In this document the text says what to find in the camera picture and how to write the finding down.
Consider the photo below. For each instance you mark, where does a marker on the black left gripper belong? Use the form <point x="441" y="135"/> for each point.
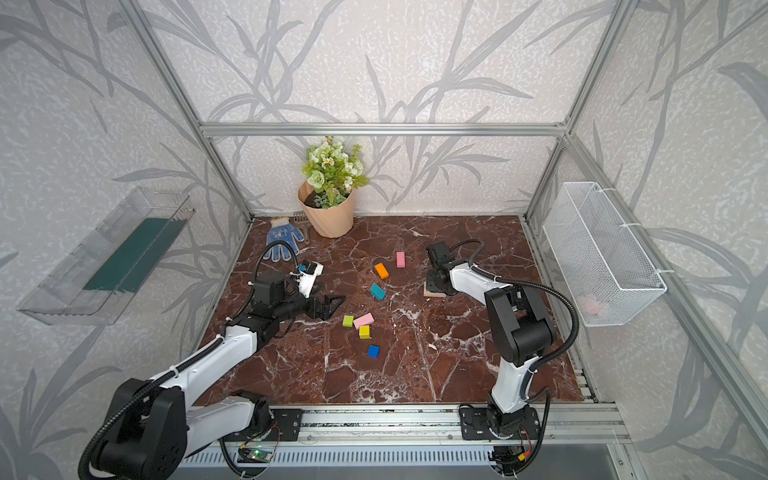
<point x="314" y="304"/>

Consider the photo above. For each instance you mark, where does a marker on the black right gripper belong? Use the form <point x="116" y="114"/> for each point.
<point x="435" y="276"/>

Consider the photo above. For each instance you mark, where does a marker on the natural wood block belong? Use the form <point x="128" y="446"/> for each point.
<point x="431" y="294"/>

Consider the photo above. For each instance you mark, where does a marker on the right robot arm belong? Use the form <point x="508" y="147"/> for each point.
<point x="521" y="327"/>

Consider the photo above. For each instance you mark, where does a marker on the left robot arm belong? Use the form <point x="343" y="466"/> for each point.
<point x="152" y="425"/>

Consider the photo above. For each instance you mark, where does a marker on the long pink wood block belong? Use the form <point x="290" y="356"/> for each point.
<point x="363" y="320"/>

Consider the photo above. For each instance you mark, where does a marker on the teal triangular wood block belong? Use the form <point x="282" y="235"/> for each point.
<point x="377" y="291"/>

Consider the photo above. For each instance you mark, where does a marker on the orange wood block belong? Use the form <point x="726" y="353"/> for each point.
<point x="381" y="271"/>

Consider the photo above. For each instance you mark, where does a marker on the blue wood block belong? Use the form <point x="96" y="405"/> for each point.
<point x="374" y="351"/>

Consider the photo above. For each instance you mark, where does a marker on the beige flower pot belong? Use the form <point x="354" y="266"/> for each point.
<point x="333" y="222"/>

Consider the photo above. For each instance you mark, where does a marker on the blue work glove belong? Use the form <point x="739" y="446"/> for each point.
<point x="289" y="236"/>

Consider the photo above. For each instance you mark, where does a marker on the green white artificial flowers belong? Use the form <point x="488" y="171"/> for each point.
<point x="333" y="172"/>

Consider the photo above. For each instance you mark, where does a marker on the pink object in basket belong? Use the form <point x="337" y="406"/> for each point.
<point x="591" y="306"/>

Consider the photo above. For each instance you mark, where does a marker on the left circuit board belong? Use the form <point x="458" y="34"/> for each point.
<point x="255" y="455"/>

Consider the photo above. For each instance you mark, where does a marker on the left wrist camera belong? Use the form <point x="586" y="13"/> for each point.
<point x="308" y="273"/>

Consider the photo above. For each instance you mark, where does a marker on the white wire mesh basket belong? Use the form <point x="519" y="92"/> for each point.
<point x="599" y="254"/>

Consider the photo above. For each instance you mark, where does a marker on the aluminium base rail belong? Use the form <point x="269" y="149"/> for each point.
<point x="325" y="425"/>

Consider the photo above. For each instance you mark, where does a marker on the clear plastic wall shelf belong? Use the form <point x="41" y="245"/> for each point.
<point x="96" y="282"/>

